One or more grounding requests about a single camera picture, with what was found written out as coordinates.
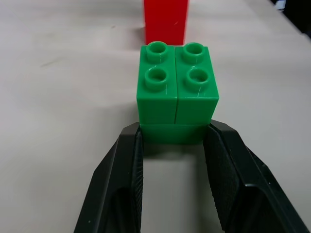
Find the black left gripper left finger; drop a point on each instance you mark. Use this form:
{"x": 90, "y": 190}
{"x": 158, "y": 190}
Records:
{"x": 114, "y": 179}

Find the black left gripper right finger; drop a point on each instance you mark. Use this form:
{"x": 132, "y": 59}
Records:
{"x": 243, "y": 179}

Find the green studded block cube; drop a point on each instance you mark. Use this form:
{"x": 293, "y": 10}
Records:
{"x": 176, "y": 97}

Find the red block cube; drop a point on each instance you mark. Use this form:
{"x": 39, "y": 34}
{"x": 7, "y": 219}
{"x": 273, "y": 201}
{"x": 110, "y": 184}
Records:
{"x": 165, "y": 21}

